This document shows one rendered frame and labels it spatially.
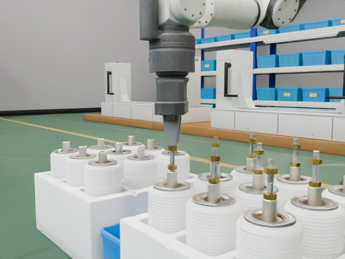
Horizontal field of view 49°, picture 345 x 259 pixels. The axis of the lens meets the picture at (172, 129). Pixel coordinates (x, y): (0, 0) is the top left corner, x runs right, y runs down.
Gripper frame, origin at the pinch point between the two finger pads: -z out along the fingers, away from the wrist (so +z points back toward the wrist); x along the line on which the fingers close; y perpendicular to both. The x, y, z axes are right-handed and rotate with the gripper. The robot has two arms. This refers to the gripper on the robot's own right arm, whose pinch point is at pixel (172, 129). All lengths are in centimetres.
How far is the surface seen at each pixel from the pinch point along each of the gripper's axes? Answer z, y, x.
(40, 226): -34, -46, -34
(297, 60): 50, 127, -531
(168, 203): -13.3, -0.2, 4.8
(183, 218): -16.3, 2.4, 4.1
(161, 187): -11.0, -1.9, 2.4
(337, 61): 45, 173, -488
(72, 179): -16.7, -30.8, -24.7
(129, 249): -23.5, -8.3, 2.9
